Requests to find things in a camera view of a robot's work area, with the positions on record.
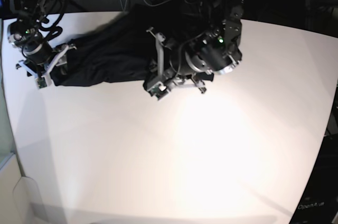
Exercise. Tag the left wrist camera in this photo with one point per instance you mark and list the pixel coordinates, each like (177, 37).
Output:
(43, 82)

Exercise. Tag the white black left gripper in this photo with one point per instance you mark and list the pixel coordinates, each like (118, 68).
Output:
(173, 66)

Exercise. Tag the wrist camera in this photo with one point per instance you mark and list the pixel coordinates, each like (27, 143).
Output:
(43, 82)
(159, 92)

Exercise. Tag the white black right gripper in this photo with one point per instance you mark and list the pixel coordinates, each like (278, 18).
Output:
(42, 58)

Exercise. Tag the black long sleeve shirt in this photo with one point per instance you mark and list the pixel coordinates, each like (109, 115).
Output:
(122, 50)

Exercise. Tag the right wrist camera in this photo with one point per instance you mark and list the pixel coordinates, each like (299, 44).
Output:
(159, 92)

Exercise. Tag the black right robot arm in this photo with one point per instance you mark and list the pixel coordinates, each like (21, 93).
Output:
(217, 46)

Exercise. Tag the black OpenArm case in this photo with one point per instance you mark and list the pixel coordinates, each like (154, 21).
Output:
(318, 203)

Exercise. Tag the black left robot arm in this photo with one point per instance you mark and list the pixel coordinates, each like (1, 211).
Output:
(30, 27)

